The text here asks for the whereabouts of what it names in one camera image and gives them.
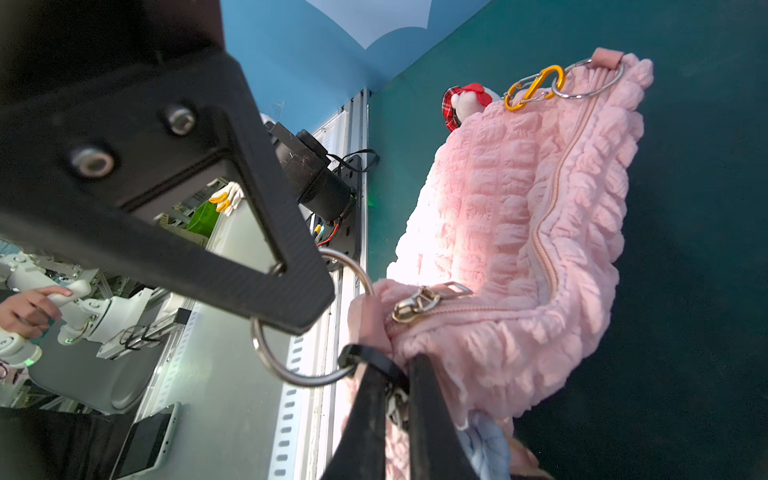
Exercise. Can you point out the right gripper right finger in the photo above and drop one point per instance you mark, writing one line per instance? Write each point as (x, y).
(435, 450)

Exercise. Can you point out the black penguin plush charm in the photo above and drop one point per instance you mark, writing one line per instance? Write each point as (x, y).
(495, 454)

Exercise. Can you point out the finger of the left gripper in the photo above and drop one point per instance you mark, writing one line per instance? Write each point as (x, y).
(83, 168)

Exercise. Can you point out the pink puffy bag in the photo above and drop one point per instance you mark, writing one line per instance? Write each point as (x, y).
(505, 276)

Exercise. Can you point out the yellow carabiner clip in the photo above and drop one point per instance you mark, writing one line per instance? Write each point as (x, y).
(535, 88)

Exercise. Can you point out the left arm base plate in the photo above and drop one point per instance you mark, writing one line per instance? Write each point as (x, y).
(328, 187)

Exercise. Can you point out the white kitty plush charm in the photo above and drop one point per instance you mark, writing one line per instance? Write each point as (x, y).
(460, 102)

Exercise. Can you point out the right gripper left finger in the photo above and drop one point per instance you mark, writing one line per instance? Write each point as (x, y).
(361, 451)

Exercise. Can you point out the person hand outside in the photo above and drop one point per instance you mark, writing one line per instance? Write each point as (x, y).
(30, 313)

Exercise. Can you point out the smartphone on desk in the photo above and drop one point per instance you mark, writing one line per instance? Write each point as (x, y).
(148, 444)

